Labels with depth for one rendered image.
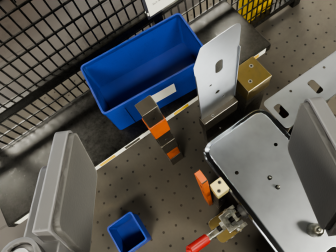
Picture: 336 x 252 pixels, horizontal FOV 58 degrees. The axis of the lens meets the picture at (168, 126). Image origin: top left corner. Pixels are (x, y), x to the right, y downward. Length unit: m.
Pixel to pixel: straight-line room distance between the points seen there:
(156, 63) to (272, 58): 0.56
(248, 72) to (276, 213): 0.38
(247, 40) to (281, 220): 0.51
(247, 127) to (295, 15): 0.72
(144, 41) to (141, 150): 0.48
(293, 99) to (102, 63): 0.54
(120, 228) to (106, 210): 0.09
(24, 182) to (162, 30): 0.58
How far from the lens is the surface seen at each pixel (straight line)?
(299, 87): 0.94
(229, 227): 0.60
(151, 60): 0.95
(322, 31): 1.44
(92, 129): 0.91
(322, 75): 0.97
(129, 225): 1.16
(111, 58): 0.87
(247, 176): 0.83
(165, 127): 0.80
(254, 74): 0.87
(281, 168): 0.85
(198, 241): 0.68
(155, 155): 1.18
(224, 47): 0.63
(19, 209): 0.96
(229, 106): 0.89
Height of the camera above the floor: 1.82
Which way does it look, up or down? 68 degrees down
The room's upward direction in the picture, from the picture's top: 25 degrees counter-clockwise
